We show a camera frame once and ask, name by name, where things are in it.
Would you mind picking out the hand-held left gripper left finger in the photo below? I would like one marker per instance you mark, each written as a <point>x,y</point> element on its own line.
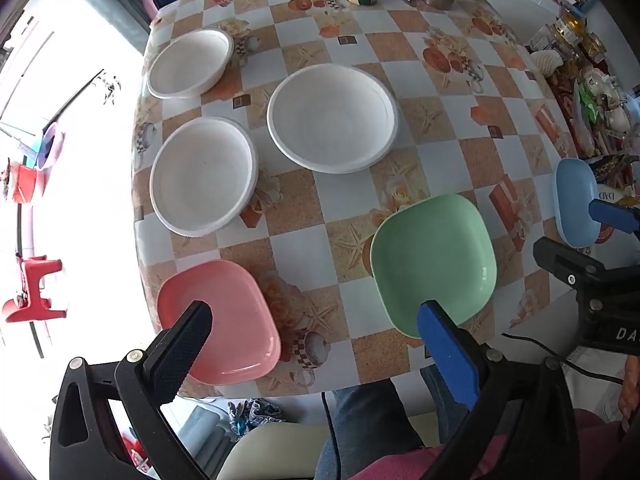
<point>187,337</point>

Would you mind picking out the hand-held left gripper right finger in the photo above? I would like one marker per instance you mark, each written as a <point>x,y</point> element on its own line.
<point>450,355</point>

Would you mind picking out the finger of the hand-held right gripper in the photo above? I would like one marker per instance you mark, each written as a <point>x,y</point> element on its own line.
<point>562,260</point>
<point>612,214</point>

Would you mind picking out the blue plate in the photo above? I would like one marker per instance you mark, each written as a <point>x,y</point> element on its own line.
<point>572,200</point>

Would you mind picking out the pink plate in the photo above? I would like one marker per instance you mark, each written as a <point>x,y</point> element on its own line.
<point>232,317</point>

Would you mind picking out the green plate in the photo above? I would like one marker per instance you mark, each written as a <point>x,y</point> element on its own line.
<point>430,255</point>

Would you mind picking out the white bowl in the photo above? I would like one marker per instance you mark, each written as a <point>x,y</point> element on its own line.
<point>187,62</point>
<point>202,175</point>
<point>330,117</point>

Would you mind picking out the white printed mug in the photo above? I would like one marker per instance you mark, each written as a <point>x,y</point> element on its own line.
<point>612,195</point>

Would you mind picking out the white cloth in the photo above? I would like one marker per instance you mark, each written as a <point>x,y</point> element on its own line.
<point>592,385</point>

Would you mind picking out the teal patterned cloth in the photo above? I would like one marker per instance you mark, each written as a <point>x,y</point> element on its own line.
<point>255,412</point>

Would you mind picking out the person's jeans leg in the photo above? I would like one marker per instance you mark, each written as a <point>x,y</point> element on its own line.
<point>370,425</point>

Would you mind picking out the pink garment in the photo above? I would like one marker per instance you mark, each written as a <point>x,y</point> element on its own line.
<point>600,445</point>

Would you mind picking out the cream plastic chair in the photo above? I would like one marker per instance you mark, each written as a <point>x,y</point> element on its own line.
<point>275,450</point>

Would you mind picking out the red plastic stool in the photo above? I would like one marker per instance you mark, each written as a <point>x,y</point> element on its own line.
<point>32,285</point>

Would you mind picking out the white seashell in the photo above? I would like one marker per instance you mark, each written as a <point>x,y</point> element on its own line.
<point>546,62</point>

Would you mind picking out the glass jar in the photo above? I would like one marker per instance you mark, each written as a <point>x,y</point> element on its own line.
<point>567,30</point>

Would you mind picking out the checkered floral tablecloth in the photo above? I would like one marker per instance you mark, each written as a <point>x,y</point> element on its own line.
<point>320,200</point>

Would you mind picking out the red plastic basin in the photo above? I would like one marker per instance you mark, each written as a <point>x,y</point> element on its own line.
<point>25,182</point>

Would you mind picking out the pink plastic bucket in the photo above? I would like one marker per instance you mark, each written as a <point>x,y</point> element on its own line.
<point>54,145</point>

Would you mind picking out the purple plastic stool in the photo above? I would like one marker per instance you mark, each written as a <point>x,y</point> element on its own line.
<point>150,4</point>

